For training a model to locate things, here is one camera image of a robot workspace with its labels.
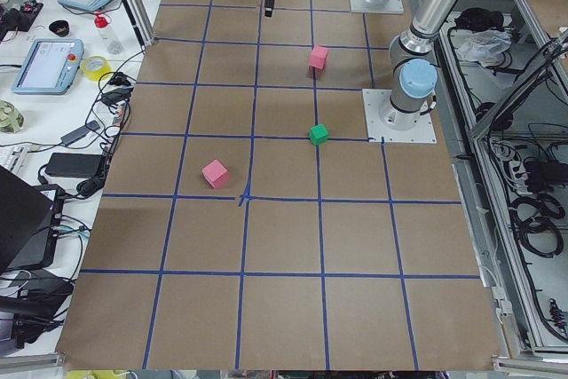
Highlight grey usb hub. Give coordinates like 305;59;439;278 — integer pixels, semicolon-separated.
60;120;100;146

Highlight green cube front left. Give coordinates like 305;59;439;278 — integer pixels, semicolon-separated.
309;123;329;146

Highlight teach pendant near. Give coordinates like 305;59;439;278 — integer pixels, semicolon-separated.
12;38;84;95

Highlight black laptop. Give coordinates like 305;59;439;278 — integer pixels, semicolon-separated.
1;168;64;272

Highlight pink cube near gripper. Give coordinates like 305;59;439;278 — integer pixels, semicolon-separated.
201;159;230;189

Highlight black power adapter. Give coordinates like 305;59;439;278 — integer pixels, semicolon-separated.
45;153;103;178

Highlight pink cube centre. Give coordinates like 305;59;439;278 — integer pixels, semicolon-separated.
309;45;329;70

